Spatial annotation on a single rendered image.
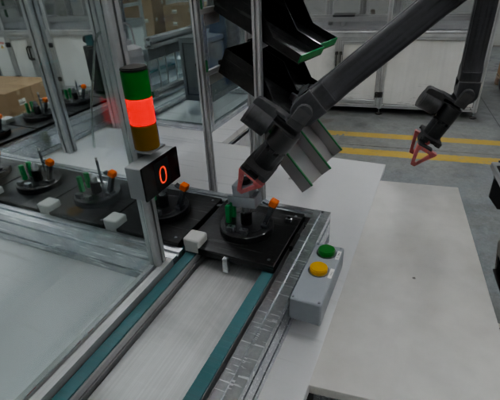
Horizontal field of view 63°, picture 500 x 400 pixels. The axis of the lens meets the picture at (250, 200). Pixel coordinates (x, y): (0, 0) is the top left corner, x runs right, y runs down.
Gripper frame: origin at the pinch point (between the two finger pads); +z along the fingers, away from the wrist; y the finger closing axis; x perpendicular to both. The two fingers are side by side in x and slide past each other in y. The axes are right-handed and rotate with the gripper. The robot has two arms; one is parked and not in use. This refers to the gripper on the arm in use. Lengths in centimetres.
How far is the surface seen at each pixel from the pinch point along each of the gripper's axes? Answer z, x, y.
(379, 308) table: -1.8, 42.6, 5.3
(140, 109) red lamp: -14.0, -23.1, 20.2
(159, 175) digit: -3.5, -14.1, 19.6
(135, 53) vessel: 30, -69, -59
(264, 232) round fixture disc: 5.1, 11.3, 3.1
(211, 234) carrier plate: 14.7, 1.4, 5.8
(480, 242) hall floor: 43, 133, -163
